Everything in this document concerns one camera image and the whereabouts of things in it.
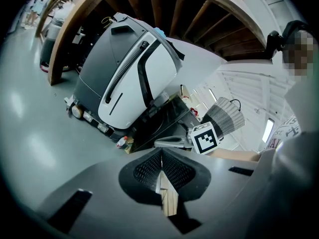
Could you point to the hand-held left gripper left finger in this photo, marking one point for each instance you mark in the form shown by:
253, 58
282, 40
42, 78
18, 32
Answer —
99, 195

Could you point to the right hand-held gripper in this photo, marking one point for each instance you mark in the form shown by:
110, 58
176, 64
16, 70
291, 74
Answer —
204, 141

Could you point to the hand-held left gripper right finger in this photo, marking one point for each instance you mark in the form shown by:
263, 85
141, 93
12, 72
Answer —
224, 188

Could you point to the black washing machine door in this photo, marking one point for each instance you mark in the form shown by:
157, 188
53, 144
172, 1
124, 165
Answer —
149, 133

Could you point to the person's right forearm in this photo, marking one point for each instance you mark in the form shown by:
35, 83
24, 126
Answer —
236, 155

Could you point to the black washing machine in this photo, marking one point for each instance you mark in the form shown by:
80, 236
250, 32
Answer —
179, 106

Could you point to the small red object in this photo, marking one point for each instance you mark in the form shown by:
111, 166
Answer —
195, 112

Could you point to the red and white bottle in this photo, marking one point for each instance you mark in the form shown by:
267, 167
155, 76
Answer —
121, 143

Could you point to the metal rod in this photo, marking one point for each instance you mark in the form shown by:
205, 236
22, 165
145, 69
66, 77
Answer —
182, 89

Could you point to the woven laundry basket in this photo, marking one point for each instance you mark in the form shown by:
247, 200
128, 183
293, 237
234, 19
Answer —
229, 121

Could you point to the long ceiling light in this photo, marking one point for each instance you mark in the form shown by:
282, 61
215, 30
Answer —
268, 129

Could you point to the white and grey cleaning robot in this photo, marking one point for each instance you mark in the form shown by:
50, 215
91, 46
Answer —
124, 71

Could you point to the blue fluffy cloth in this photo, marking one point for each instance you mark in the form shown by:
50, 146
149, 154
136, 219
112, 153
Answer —
159, 32

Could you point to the person in white t-shirt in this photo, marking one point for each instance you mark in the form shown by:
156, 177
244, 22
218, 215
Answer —
299, 103

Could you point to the brown wooden staircase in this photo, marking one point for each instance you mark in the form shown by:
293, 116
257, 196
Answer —
199, 21

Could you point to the person's head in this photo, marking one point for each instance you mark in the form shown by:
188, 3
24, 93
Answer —
301, 56

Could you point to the grey trash bin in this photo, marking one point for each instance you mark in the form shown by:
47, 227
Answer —
51, 46

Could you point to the black head camera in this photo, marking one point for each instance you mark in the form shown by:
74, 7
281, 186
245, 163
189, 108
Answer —
274, 43

